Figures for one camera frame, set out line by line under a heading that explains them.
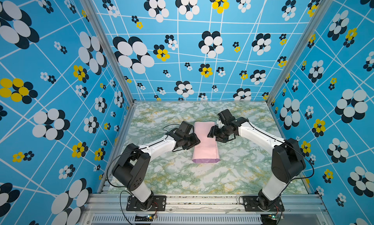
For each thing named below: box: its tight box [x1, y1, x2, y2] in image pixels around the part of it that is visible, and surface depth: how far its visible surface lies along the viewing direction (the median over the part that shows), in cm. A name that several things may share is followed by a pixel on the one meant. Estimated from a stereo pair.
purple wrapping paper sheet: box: [191, 121, 221, 164], surface depth 88 cm
